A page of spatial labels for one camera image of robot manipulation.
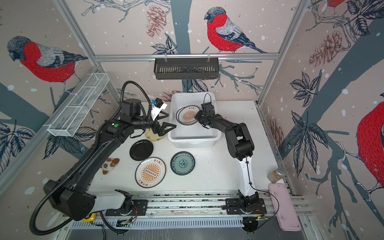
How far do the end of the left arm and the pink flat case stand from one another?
2.07 feet

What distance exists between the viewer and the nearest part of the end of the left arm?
1.99 feet

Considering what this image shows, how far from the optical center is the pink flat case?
0.68m
